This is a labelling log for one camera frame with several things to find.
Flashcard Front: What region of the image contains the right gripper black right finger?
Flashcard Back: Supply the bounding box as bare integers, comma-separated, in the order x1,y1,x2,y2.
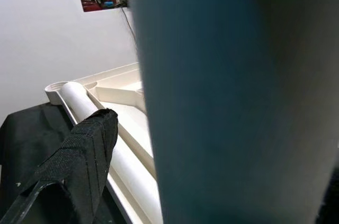
319,165,339,224

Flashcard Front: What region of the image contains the white plastic children table top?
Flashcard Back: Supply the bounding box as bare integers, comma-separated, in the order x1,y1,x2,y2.
43,61,165,224

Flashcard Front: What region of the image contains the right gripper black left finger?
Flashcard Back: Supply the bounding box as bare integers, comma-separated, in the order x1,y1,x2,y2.
0,107,119,224

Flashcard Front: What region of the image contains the white plastic table leg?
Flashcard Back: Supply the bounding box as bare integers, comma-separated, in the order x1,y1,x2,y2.
128,0,339,224
60,80,163,224

